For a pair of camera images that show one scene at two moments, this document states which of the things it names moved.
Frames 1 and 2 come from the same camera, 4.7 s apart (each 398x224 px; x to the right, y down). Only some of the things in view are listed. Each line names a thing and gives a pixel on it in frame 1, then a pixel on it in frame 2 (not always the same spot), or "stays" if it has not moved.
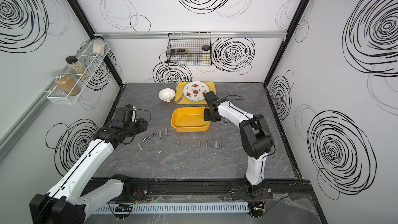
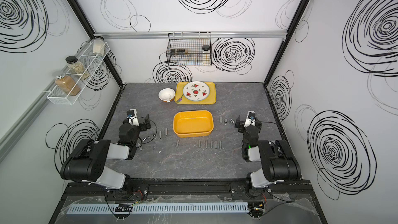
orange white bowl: [166, 94] stays
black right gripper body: [208, 115] -> [242, 128]
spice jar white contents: [99, 45] stays
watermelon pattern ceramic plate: [195, 91] stays
